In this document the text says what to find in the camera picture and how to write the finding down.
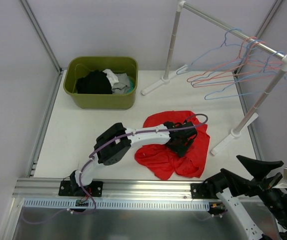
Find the black tank top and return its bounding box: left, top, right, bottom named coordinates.
left=75, top=70, right=113, bottom=95

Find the white tank top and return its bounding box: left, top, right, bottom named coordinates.
left=103, top=69, right=119, bottom=86

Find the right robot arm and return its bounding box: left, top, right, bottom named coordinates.
left=197, top=155, right=287, bottom=240

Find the grey tank top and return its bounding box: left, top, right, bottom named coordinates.
left=112, top=73, right=133, bottom=95

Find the olive green plastic basin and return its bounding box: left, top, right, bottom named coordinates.
left=63, top=56, right=139, bottom=109

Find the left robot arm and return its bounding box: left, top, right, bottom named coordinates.
left=58, top=121, right=198, bottom=197

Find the green tank top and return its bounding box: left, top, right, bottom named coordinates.
left=126, top=76, right=135, bottom=94

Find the red tank top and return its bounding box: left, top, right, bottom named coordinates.
left=134, top=110, right=210, bottom=181

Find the white metal clothes rack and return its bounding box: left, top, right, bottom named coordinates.
left=141, top=0, right=287, bottom=156

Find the aluminium rail with cable duct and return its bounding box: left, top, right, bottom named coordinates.
left=12, top=178, right=217, bottom=211

